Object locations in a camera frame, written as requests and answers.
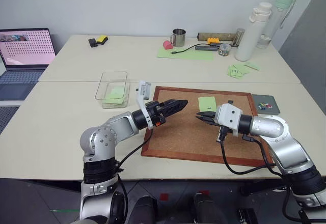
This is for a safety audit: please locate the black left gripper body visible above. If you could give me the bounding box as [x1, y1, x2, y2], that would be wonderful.
[145, 101, 167, 128]

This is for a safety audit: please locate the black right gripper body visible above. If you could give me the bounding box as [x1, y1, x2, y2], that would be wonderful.
[213, 110, 230, 143]

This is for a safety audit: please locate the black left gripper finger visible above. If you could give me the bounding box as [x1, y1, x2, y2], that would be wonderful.
[162, 104, 187, 118]
[161, 98, 189, 109]

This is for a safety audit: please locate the clear plastic box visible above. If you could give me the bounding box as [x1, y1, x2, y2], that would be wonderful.
[94, 71, 131, 109]

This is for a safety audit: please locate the grey square tray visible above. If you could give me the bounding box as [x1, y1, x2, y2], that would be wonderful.
[251, 94, 282, 116]

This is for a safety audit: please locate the green note with writing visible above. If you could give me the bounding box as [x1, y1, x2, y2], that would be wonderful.
[227, 65, 247, 78]

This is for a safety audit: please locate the clear jar of pushpins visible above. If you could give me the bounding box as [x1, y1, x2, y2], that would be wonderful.
[218, 43, 232, 57]

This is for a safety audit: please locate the wood-framed cork board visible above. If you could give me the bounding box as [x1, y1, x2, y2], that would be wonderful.
[140, 86, 276, 168]

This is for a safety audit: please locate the large green paper sheet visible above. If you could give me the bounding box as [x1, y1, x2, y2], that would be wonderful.
[156, 44, 215, 62]

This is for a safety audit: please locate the dark usb hub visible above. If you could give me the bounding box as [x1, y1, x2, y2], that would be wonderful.
[195, 44, 220, 52]

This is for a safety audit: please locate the steel mug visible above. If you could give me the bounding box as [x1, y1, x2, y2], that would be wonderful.
[169, 28, 187, 48]

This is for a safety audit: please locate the dark rounded shape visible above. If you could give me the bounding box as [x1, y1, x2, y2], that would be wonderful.
[134, 195, 159, 224]
[191, 192, 226, 224]

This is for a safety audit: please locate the long cork block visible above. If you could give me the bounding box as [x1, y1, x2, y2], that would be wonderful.
[197, 32, 239, 42]

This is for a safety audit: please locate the tall white bottle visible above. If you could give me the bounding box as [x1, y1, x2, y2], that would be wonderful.
[235, 2, 274, 62]

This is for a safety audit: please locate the clear bottle green lid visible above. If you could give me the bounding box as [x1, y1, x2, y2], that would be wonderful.
[255, 0, 297, 50]

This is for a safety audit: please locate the grey partition panel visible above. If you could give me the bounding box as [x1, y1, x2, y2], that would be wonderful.
[278, 0, 326, 83]

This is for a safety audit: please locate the open laptop pink screen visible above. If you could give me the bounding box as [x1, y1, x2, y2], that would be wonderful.
[0, 27, 58, 101]

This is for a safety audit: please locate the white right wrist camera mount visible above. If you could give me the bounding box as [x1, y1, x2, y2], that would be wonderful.
[213, 102, 243, 137]

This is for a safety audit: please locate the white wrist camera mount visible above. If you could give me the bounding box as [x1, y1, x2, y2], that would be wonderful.
[135, 80, 155, 130]
[213, 102, 243, 137]

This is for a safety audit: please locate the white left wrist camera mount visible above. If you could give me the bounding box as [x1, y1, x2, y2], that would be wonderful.
[135, 80, 155, 130]

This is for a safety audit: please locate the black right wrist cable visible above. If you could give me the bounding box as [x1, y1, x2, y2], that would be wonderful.
[219, 132, 276, 175]

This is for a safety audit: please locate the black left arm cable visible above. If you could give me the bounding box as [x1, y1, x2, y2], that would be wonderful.
[117, 128, 154, 224]

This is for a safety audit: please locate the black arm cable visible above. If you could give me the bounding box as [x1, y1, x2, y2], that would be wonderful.
[241, 134, 285, 178]
[117, 128, 154, 224]

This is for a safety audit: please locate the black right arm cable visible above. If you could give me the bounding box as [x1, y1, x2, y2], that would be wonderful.
[241, 134, 285, 178]

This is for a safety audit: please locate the thin black usb cable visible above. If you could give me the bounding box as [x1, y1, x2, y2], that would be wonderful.
[171, 44, 200, 55]

